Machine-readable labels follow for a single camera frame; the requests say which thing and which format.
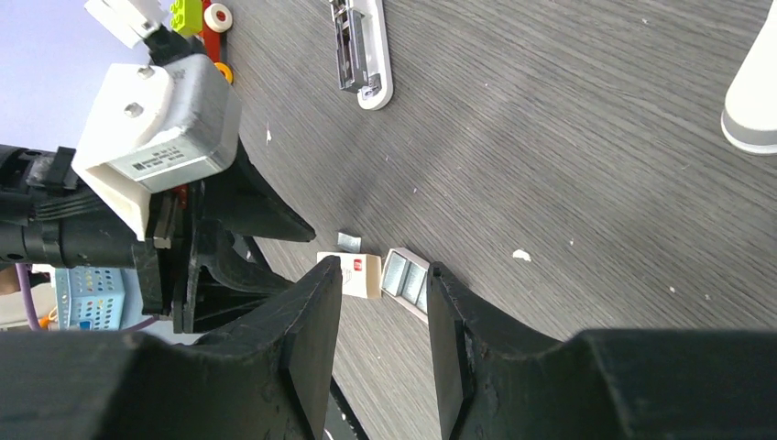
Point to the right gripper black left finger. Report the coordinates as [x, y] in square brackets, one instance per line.
[266, 375]

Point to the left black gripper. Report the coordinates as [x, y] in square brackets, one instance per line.
[51, 216]

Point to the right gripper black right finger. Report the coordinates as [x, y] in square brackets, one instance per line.
[497, 378]

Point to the silver staple strip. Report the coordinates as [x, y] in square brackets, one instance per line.
[349, 243]

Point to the white staples box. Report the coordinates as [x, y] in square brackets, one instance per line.
[361, 273]

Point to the clear staples tray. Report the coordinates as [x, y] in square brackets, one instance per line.
[404, 278]

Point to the olive green white stapler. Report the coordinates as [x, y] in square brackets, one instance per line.
[362, 51]

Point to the small white stapler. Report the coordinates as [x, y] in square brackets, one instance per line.
[748, 120]

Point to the blue perforated plastic basket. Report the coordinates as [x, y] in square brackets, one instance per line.
[89, 298]

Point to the red yellow toy brick car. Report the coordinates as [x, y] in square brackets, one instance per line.
[208, 21]

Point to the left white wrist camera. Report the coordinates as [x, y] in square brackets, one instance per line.
[154, 128]

